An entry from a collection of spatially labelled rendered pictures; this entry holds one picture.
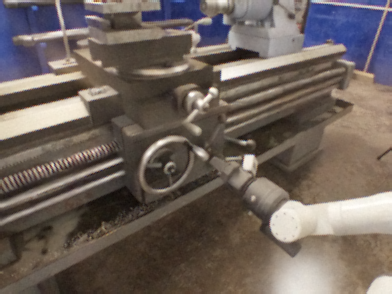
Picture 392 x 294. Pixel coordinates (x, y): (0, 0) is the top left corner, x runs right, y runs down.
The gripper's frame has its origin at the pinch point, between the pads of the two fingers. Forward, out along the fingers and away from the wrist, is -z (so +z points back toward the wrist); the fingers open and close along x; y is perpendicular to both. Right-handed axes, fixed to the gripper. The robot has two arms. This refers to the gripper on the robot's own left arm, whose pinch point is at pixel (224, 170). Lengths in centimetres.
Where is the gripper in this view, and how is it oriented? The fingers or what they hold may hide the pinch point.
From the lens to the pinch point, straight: 70.8
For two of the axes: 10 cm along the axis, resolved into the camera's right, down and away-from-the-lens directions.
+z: 6.2, 4.4, -6.5
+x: 4.3, 5.0, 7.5
